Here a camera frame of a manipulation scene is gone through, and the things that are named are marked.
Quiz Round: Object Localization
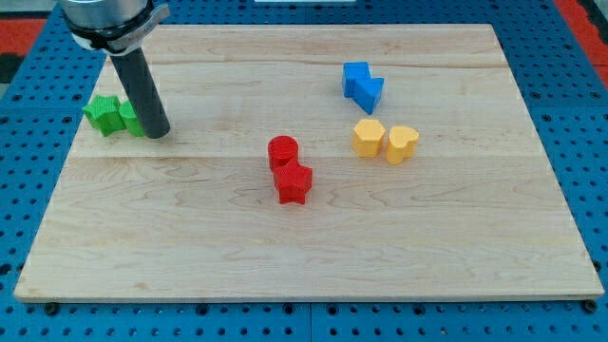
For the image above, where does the red circle block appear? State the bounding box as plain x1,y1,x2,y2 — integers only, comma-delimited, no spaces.
267,135,299,170

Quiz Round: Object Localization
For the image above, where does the green circle block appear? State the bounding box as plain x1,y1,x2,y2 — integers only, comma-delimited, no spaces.
119,101,144,137

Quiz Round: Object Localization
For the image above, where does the red star block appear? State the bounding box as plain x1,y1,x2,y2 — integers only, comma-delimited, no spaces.
273,159,313,204

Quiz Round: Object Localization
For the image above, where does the light wooden board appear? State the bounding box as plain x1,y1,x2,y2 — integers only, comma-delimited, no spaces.
14,24,604,303

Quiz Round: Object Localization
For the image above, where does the yellow hexagon block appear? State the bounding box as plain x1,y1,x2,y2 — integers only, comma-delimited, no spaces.
351,119,386,158

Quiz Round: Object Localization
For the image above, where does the blue triangle block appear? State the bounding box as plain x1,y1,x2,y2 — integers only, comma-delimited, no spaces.
352,78,385,115

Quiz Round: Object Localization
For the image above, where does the yellow heart block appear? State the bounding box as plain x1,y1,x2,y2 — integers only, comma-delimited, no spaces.
386,125,420,164

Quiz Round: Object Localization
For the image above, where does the blue cube block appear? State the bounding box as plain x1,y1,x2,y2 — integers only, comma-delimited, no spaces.
342,61,371,98

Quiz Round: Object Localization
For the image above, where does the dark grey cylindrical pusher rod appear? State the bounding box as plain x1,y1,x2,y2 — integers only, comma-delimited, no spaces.
110,47,170,139

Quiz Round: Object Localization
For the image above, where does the green star block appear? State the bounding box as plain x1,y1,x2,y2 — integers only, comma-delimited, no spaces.
83,95,125,137

